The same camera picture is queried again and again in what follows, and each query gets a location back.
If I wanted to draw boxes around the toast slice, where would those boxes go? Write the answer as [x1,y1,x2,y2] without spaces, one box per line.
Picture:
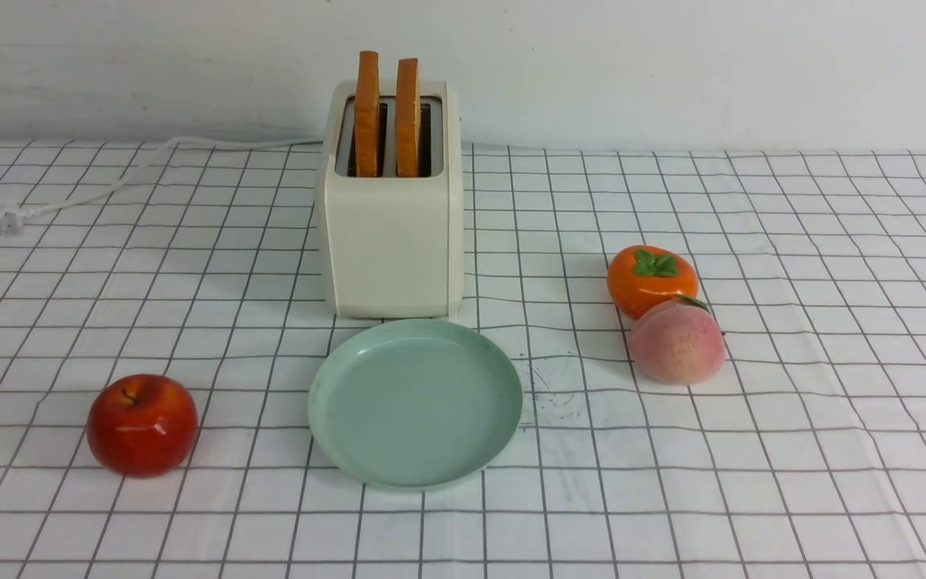
[395,58,421,179]
[354,51,381,179]

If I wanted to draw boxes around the cream white toaster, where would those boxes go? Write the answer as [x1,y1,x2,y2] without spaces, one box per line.
[313,80,465,319]

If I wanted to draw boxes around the light green plate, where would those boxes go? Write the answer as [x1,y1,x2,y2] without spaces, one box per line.
[308,319,526,492]

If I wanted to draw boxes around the orange persimmon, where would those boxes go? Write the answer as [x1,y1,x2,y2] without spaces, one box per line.
[606,245,699,319]

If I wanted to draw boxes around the pink peach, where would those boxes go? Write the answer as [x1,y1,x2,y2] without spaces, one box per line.
[627,296,725,386]

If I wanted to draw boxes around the red apple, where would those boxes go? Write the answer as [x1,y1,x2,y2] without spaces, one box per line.
[85,373,199,478]

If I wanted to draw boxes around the white toaster power cord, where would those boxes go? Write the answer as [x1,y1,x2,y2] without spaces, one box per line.
[0,135,324,236]

